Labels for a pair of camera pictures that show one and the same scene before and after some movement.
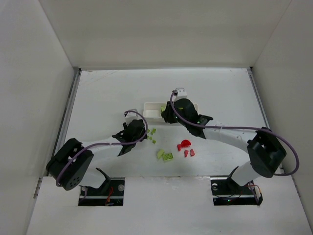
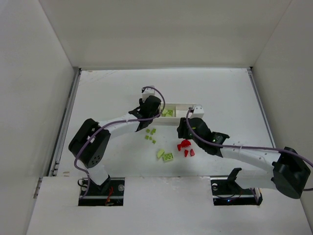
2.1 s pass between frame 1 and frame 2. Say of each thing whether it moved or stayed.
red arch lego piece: stayed
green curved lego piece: stayed
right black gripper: moved
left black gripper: moved
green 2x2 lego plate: stayed
